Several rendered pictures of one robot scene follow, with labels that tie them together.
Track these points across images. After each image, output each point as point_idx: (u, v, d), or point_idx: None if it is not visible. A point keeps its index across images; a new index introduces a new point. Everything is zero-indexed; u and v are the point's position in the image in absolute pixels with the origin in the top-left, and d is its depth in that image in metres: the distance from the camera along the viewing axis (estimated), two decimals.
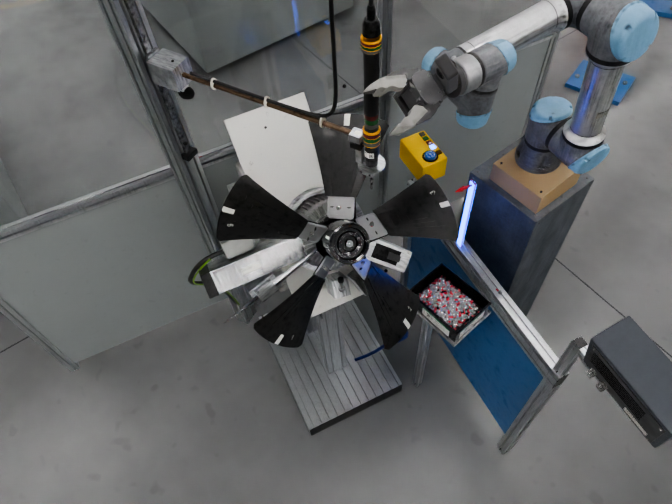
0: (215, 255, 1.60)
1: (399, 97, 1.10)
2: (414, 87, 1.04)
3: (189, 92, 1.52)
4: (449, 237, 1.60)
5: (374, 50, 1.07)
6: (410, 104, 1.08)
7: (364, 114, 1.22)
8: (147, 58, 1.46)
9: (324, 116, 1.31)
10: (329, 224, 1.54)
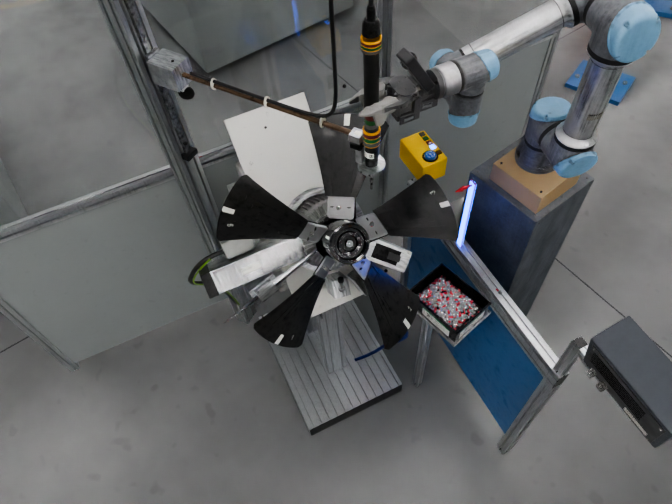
0: (215, 255, 1.60)
1: None
2: (391, 87, 1.21)
3: (189, 92, 1.52)
4: (449, 237, 1.60)
5: (374, 51, 1.07)
6: None
7: None
8: (147, 58, 1.46)
9: (324, 116, 1.31)
10: (329, 224, 1.54)
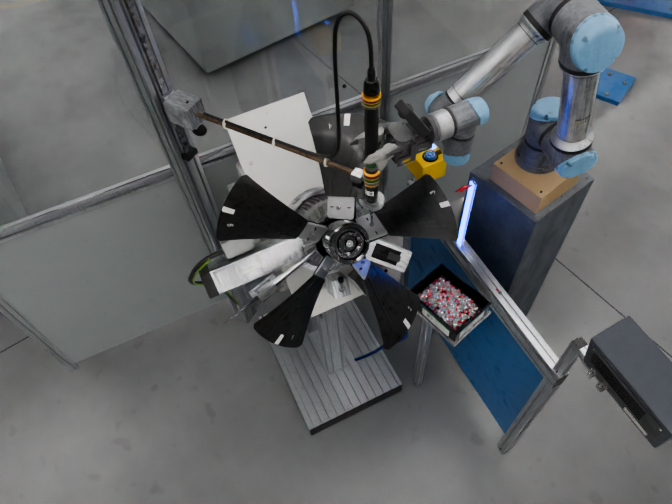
0: (215, 255, 1.60)
1: None
2: (389, 133, 1.32)
3: (201, 129, 1.63)
4: (449, 237, 1.60)
5: (374, 106, 1.18)
6: None
7: (365, 158, 1.34)
8: (163, 99, 1.58)
9: (328, 157, 1.42)
10: (329, 224, 1.54)
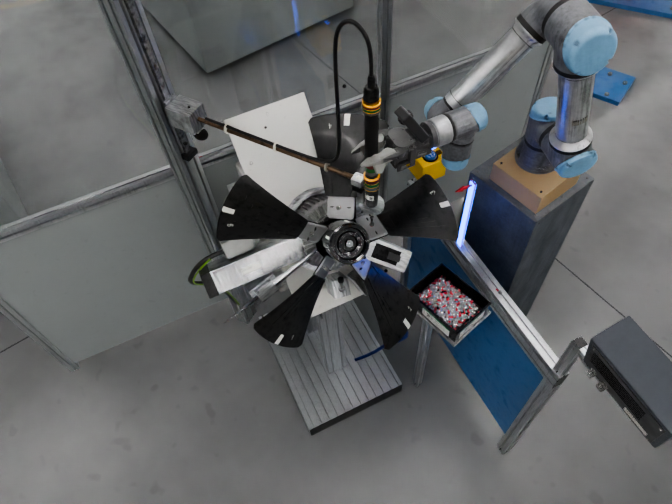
0: (215, 255, 1.60)
1: None
2: (389, 138, 1.34)
3: (203, 134, 1.65)
4: (449, 237, 1.60)
5: (374, 113, 1.20)
6: None
7: None
8: (165, 104, 1.59)
9: (328, 162, 1.44)
10: (329, 224, 1.54)
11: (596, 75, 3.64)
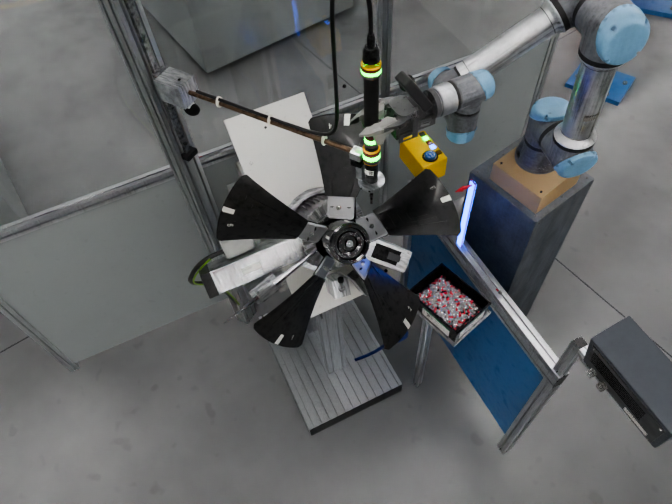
0: (215, 255, 1.60)
1: None
2: (390, 107, 1.26)
3: (194, 109, 1.57)
4: (451, 232, 1.59)
5: (374, 76, 1.12)
6: None
7: None
8: (154, 76, 1.51)
9: (326, 135, 1.36)
10: (329, 224, 1.54)
11: None
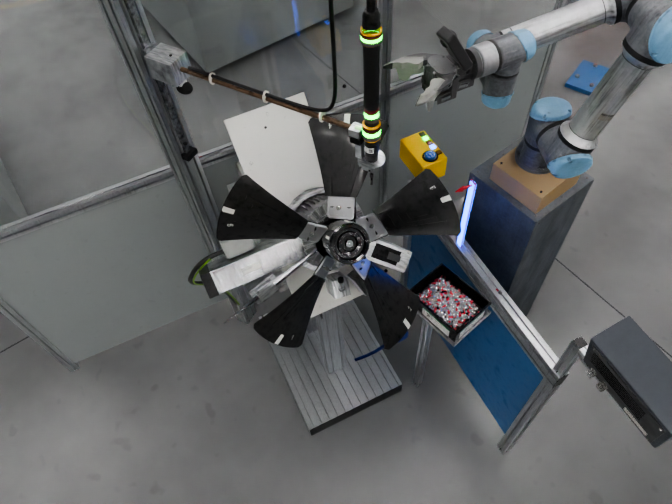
0: (215, 255, 1.60)
1: (424, 84, 1.27)
2: (429, 65, 1.21)
3: (187, 87, 1.50)
4: (451, 232, 1.59)
5: (374, 43, 1.05)
6: None
7: (364, 108, 1.21)
8: (144, 52, 1.45)
9: (324, 110, 1.29)
10: (329, 224, 1.54)
11: (596, 75, 3.64)
